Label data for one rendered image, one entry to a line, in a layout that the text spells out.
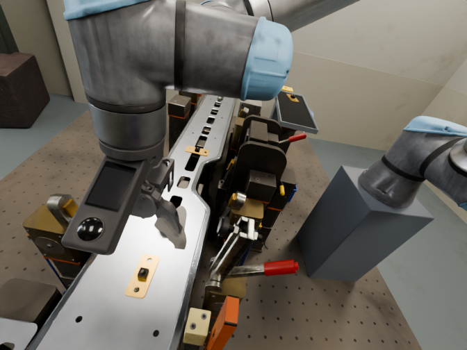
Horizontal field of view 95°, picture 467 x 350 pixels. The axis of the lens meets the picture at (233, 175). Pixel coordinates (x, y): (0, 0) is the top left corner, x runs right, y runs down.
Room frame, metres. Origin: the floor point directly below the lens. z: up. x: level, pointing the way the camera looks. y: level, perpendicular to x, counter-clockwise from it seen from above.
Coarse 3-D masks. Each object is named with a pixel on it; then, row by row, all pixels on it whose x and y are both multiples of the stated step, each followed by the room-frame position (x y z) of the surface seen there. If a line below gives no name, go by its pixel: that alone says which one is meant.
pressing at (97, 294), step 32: (192, 128) 0.80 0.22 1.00; (224, 128) 0.87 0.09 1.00; (192, 192) 0.44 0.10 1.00; (128, 224) 0.29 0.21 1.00; (192, 224) 0.33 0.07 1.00; (96, 256) 0.20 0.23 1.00; (128, 256) 0.21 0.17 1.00; (160, 256) 0.23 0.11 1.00; (192, 256) 0.25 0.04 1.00; (96, 288) 0.14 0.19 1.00; (160, 288) 0.17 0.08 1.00; (192, 288) 0.18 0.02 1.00; (64, 320) 0.09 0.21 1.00; (96, 320) 0.10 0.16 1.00; (128, 320) 0.11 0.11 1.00; (160, 320) 0.12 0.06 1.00
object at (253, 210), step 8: (248, 200) 0.39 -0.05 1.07; (240, 208) 0.36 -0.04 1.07; (248, 208) 0.37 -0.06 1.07; (256, 208) 0.37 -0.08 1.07; (232, 216) 0.34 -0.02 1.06; (240, 216) 0.34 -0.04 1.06; (248, 216) 0.34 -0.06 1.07; (256, 216) 0.35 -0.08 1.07; (232, 224) 0.34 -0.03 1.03; (256, 224) 0.34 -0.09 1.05; (224, 240) 0.34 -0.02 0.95; (248, 248) 0.37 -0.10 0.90; (240, 264) 0.37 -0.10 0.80
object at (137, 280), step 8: (144, 256) 0.22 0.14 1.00; (152, 256) 0.22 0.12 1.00; (144, 264) 0.20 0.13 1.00; (152, 264) 0.21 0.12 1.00; (136, 272) 0.18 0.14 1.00; (152, 272) 0.19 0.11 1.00; (136, 280) 0.17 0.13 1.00; (144, 280) 0.17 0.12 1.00; (128, 288) 0.15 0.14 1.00; (144, 288) 0.16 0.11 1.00; (136, 296) 0.14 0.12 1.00; (144, 296) 0.15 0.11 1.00
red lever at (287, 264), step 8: (264, 264) 0.20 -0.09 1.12; (272, 264) 0.20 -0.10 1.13; (280, 264) 0.20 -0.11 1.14; (288, 264) 0.20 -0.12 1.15; (296, 264) 0.20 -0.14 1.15; (232, 272) 0.19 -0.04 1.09; (240, 272) 0.19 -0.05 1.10; (248, 272) 0.19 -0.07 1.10; (256, 272) 0.19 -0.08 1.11; (264, 272) 0.19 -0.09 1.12; (272, 272) 0.19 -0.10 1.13; (280, 272) 0.19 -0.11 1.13; (288, 272) 0.19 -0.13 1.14; (296, 272) 0.19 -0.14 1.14
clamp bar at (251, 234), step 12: (228, 228) 0.18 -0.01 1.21; (240, 228) 0.20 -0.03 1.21; (252, 228) 0.19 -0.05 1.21; (228, 240) 0.20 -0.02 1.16; (240, 240) 0.18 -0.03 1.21; (252, 240) 0.18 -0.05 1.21; (228, 252) 0.18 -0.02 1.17; (240, 252) 0.18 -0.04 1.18; (216, 264) 0.20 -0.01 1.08; (228, 264) 0.18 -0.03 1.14; (216, 276) 0.17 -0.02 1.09
